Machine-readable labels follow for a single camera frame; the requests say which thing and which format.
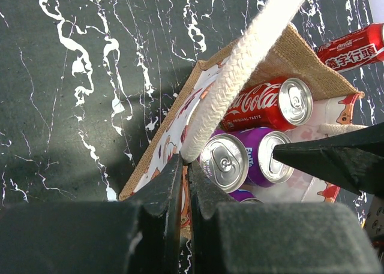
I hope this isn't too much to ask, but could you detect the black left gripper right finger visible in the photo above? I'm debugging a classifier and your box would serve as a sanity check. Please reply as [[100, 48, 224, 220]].
[[188, 162, 381, 273]]

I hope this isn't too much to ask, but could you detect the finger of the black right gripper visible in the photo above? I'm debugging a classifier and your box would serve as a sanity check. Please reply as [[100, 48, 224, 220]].
[[273, 123, 383, 196]]

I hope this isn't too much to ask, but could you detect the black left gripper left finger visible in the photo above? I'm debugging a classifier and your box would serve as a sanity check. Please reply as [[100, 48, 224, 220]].
[[1, 154, 183, 273]]

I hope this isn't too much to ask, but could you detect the purple soda can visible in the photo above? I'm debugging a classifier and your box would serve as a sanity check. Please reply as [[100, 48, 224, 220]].
[[229, 189, 261, 203], [198, 133, 249, 193], [231, 127, 293, 188]]

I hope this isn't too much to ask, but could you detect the red cola can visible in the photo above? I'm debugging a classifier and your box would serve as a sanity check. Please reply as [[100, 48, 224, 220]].
[[220, 77, 313, 132], [317, 23, 383, 73]]

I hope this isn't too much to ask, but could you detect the printed canvas tote bag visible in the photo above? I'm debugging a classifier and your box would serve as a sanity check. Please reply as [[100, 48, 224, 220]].
[[118, 0, 370, 239]]

